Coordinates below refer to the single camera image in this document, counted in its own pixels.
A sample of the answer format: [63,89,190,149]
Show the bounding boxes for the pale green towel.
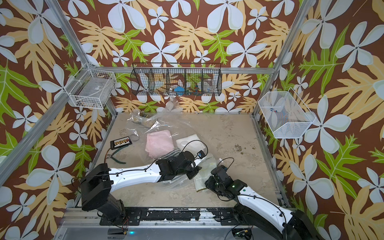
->
[193,154,218,192]

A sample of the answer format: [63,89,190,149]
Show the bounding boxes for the pink towel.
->
[145,130,175,159]

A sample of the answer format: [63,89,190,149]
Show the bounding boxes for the green white striped towel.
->
[161,150,184,165]

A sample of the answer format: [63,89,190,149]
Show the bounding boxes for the clear plastic vacuum bag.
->
[126,105,217,192]

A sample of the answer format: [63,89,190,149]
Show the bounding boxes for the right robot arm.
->
[205,166,321,240]

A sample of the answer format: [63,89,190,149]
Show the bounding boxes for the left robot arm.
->
[80,150,207,225]

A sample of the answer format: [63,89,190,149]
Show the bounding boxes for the black parallel charging board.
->
[110,137,132,150]

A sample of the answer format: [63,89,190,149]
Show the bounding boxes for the yellow black screwdriver bit case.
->
[132,111,154,123]

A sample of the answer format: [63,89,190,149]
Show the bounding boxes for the white mesh basket right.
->
[258,88,317,139]

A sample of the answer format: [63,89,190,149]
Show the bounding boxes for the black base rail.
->
[99,206,257,227]

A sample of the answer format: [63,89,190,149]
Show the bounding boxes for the green handled pliers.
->
[104,148,126,165]

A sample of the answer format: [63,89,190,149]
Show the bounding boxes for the black wire basket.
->
[130,63,223,96]

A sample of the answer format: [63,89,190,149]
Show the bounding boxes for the white wire basket left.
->
[67,68,117,110]

